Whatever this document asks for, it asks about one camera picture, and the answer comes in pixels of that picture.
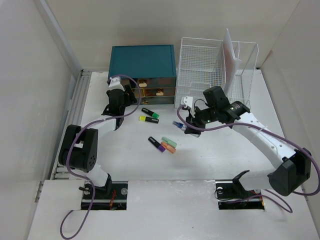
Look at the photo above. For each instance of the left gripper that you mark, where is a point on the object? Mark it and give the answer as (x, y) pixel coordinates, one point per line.
(128, 95)

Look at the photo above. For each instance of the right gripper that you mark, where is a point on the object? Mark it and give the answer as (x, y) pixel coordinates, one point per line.
(192, 120)

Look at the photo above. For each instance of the clear blue glue pen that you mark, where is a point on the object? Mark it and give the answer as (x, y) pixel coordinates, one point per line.
(179, 125)

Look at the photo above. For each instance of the teal drawer organizer box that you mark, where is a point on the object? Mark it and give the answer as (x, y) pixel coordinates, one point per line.
(149, 69)

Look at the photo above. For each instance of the clear mesh zip pouch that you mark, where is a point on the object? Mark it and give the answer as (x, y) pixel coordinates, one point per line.
(231, 62)

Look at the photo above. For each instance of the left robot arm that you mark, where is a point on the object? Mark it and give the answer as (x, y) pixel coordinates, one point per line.
(79, 149)

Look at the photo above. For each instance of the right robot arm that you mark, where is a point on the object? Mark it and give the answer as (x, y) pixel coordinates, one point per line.
(291, 166)

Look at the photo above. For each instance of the pastel green highlighter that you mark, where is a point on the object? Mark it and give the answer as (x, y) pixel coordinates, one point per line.
(169, 142)

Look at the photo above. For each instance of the pastel orange highlighter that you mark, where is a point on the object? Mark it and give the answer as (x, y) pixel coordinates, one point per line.
(168, 147)

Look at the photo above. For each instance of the yellow black highlighter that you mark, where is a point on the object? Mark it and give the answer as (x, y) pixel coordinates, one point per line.
(148, 119)

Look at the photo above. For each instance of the purple black highlighter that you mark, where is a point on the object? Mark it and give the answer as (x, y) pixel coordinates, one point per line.
(156, 144)

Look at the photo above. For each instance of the green black highlighter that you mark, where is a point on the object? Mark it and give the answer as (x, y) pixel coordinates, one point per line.
(150, 113)

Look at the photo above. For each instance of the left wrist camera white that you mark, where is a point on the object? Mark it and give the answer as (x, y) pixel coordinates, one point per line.
(115, 83)

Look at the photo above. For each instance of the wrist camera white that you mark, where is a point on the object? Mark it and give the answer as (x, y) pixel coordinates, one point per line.
(115, 83)
(187, 102)

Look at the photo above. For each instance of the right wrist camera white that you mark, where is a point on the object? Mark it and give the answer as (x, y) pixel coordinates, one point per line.
(187, 102)

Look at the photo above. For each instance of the white wire desk organizer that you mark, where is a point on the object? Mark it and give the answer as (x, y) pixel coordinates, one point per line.
(202, 66)

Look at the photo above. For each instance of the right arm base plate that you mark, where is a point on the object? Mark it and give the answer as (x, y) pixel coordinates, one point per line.
(232, 196)

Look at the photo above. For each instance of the aluminium rail frame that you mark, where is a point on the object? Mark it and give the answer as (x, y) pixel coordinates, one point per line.
(72, 114)

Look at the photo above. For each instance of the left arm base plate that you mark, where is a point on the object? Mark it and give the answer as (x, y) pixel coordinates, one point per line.
(114, 199)

